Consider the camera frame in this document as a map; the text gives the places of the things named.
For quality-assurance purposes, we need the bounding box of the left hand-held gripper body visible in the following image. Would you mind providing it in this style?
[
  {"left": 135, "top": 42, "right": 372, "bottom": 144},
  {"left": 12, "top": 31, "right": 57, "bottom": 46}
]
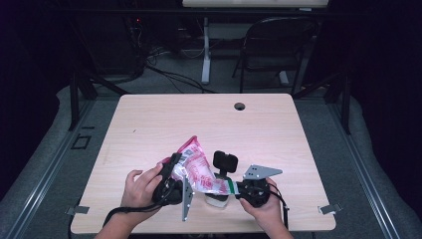
[{"left": 152, "top": 175, "right": 195, "bottom": 222}]

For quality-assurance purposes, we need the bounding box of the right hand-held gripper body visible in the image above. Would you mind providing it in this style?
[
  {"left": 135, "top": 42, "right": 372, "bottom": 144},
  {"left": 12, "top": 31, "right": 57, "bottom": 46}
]
[{"left": 238, "top": 163, "right": 284, "bottom": 208}]

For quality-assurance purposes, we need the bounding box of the pink white plastic bag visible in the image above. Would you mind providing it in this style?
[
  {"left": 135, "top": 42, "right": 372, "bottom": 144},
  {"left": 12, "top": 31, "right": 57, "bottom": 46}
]
[{"left": 157, "top": 134, "right": 241, "bottom": 196}]

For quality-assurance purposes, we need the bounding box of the person's right hand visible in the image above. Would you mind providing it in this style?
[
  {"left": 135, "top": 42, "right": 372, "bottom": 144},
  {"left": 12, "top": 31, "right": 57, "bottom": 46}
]
[{"left": 239, "top": 178, "right": 287, "bottom": 231}]

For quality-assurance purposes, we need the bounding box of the person's left hand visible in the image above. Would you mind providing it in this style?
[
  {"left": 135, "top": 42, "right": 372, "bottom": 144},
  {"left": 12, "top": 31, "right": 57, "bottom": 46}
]
[{"left": 120, "top": 163, "right": 164, "bottom": 222}]

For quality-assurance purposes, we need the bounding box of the black metal stand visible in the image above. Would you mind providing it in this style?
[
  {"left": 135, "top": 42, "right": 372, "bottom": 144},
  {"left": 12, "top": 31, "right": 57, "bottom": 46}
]
[
  {"left": 293, "top": 71, "right": 352, "bottom": 135},
  {"left": 68, "top": 71, "right": 130, "bottom": 132}
]

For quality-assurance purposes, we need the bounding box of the black folding chair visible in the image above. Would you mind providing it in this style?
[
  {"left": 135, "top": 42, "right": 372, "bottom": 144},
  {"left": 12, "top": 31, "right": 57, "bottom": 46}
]
[{"left": 232, "top": 16, "right": 321, "bottom": 96}]

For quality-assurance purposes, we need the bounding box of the dark equipment cabinet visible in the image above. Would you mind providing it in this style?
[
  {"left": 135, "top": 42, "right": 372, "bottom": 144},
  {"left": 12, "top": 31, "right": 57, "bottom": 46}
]
[{"left": 83, "top": 16, "right": 145, "bottom": 76}]

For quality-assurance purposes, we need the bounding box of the white standing desk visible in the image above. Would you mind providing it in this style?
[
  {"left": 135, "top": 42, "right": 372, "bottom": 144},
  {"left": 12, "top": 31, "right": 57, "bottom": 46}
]
[{"left": 181, "top": 0, "right": 329, "bottom": 86}]

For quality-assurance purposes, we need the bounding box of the right hand-held gripper cable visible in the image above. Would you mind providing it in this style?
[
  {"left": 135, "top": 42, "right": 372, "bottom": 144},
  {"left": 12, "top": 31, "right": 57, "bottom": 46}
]
[{"left": 270, "top": 183, "right": 291, "bottom": 230}]

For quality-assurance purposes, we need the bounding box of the hand-held gripper cable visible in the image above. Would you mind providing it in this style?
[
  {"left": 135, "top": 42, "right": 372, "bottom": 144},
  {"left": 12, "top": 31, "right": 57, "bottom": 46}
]
[
  {"left": 103, "top": 202, "right": 163, "bottom": 228},
  {"left": 270, "top": 183, "right": 291, "bottom": 230}
]

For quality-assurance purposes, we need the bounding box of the left hand-held gripper cable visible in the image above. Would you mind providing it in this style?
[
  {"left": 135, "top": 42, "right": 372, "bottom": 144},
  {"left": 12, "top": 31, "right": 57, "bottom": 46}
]
[{"left": 103, "top": 202, "right": 163, "bottom": 228}]

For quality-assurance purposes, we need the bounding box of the black floor cable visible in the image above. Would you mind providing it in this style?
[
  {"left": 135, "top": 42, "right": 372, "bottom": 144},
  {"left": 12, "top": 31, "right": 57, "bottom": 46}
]
[{"left": 145, "top": 63, "right": 217, "bottom": 95}]

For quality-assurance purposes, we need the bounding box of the aluminium floor rail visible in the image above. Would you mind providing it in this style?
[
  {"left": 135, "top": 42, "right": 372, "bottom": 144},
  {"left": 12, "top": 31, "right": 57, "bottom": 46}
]
[
  {"left": 0, "top": 99, "right": 98, "bottom": 239},
  {"left": 324, "top": 99, "right": 402, "bottom": 239}
]

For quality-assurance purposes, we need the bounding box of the black horizontal frame bar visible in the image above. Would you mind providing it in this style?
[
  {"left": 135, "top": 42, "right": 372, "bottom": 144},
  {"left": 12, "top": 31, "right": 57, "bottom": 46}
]
[{"left": 56, "top": 8, "right": 366, "bottom": 16}]

